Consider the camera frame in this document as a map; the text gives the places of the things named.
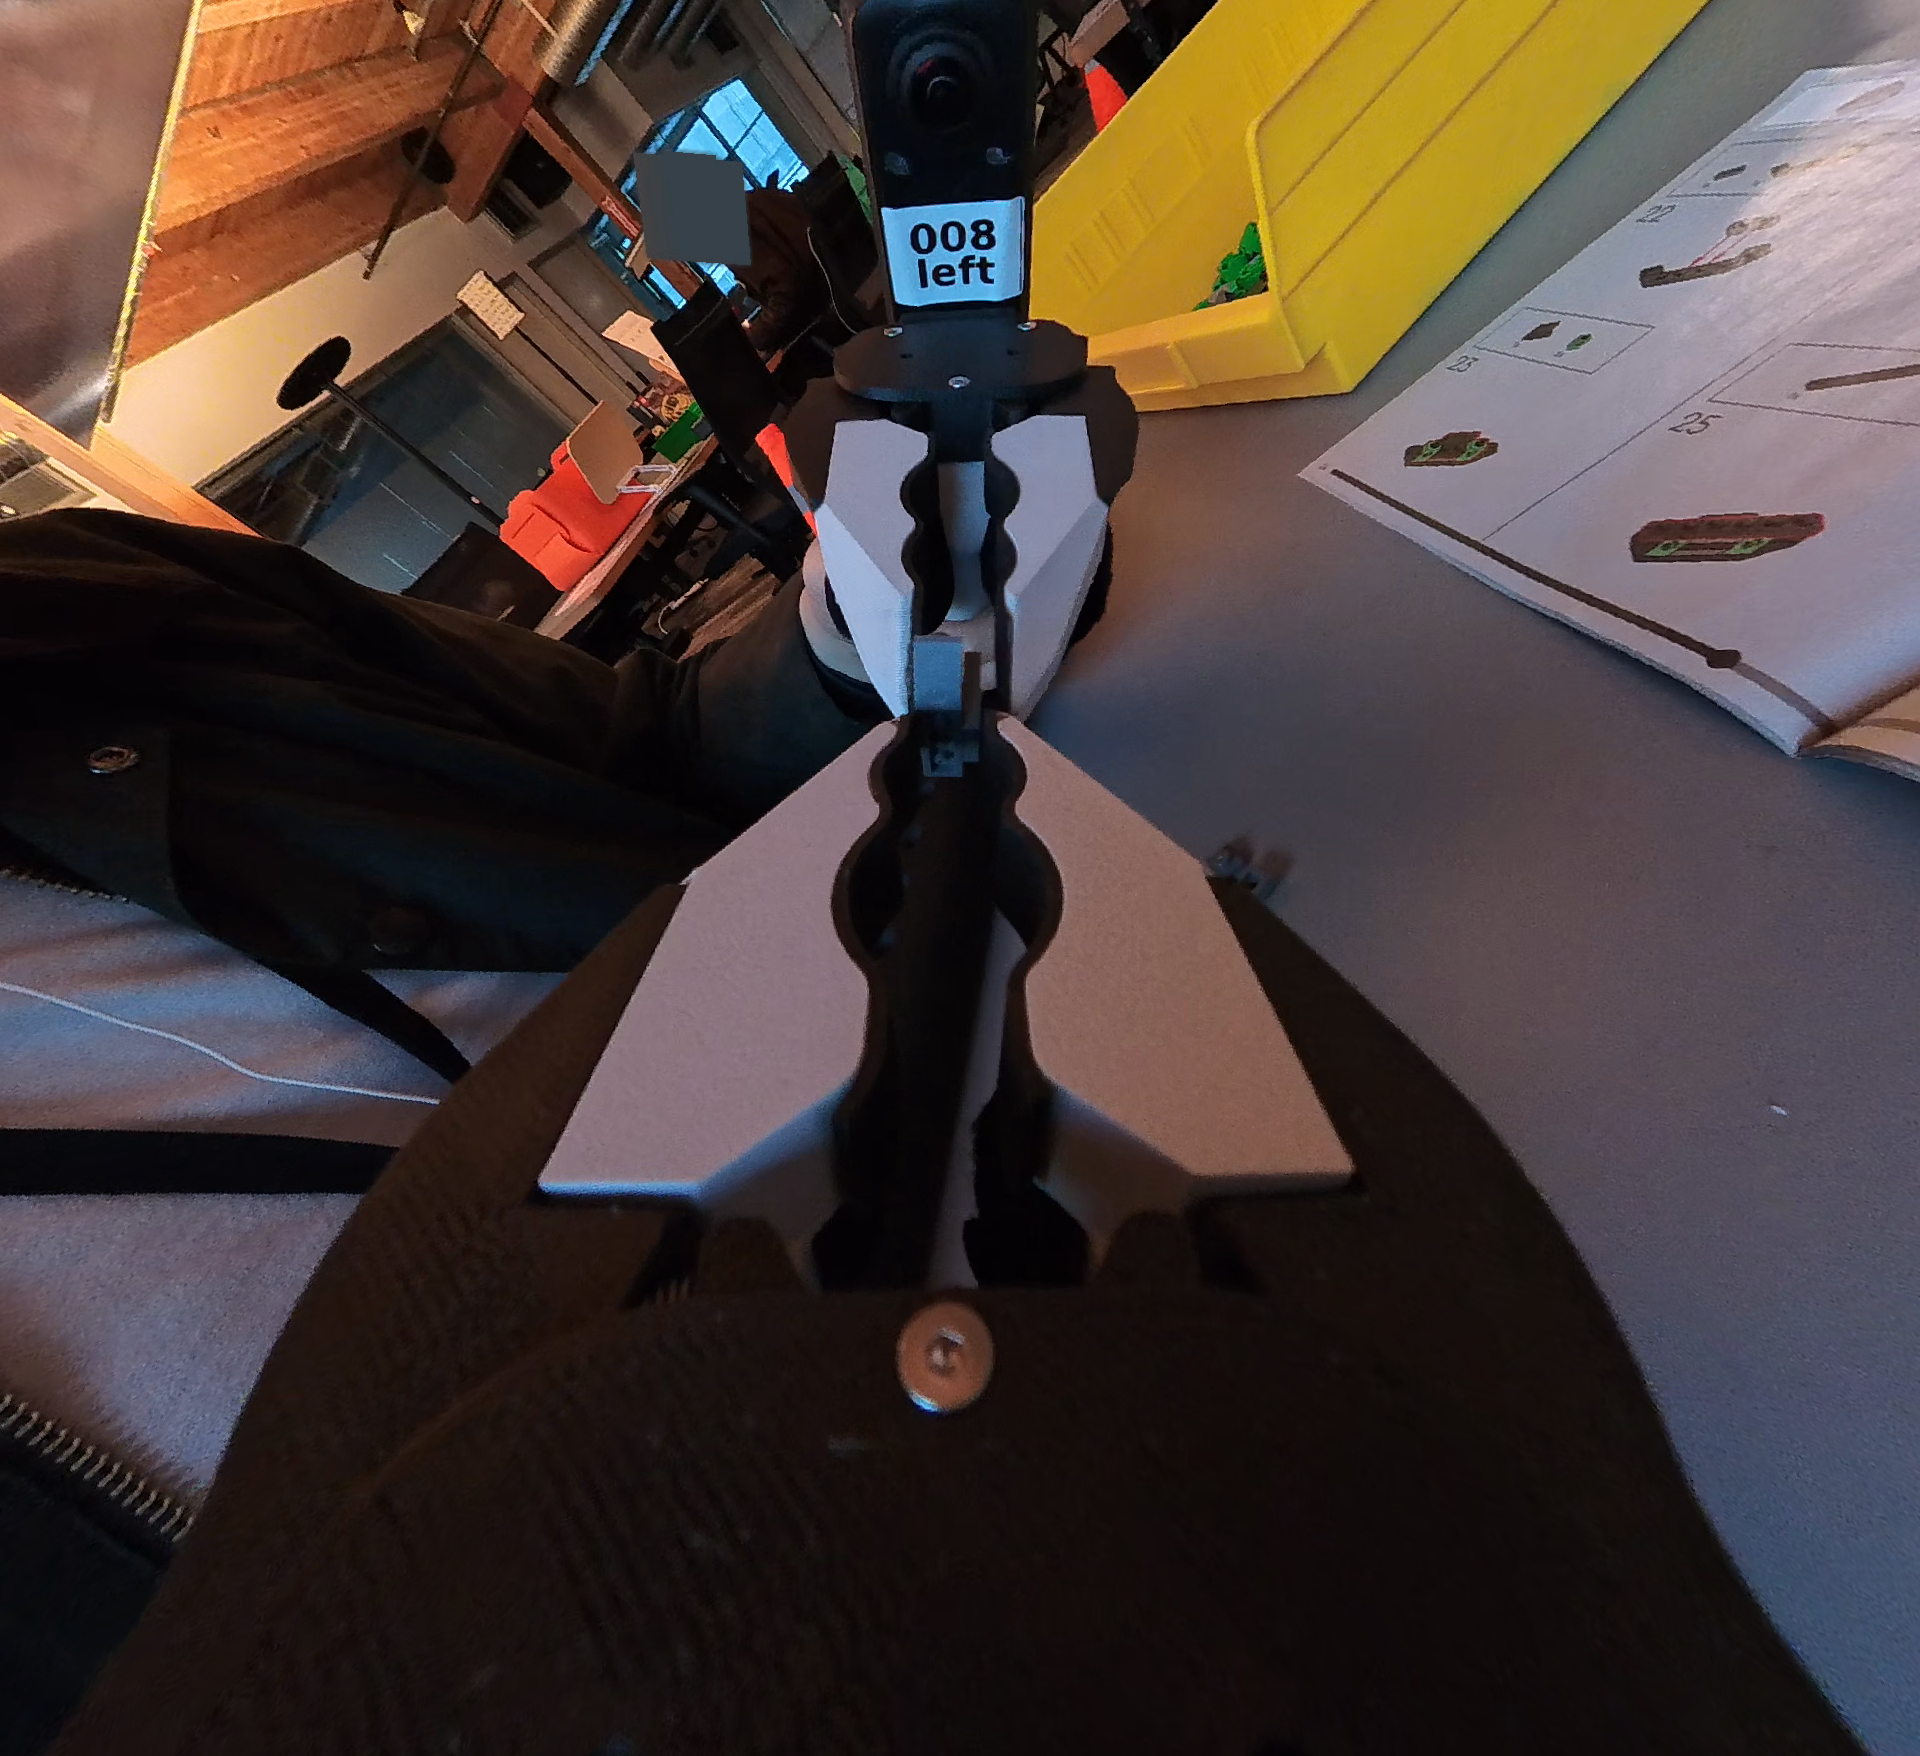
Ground background wooden table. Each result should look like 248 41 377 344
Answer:
537 436 797 641

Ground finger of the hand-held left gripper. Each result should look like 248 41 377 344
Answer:
983 411 1112 722
810 422 931 720

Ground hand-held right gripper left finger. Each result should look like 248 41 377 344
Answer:
537 720 919 1283

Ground yellow parts bin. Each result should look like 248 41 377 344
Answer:
1024 0 1827 411

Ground dark brick with green tile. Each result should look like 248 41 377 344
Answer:
911 641 978 781

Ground open instruction booklet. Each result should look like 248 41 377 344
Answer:
1299 57 1920 785

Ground green brick pieces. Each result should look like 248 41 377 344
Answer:
1195 219 1277 314

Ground person in dark jacket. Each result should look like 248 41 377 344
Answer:
0 862 501 1756

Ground orange crate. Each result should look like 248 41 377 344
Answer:
498 436 640 592

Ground tan cardboard box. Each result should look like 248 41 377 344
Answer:
567 401 649 502

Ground person's left forearm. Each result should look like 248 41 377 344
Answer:
0 512 887 967

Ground black pendant lamp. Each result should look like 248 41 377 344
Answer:
276 333 498 512

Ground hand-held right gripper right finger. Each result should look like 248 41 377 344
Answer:
969 712 1357 1260

